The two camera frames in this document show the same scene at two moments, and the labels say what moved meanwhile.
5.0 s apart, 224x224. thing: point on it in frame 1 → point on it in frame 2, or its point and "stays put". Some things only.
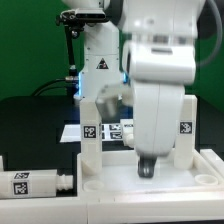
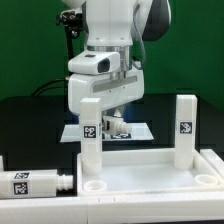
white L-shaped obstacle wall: (75, 210) stays put
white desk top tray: (121, 176) stays put
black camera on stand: (75, 21) stays put
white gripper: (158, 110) → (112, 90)
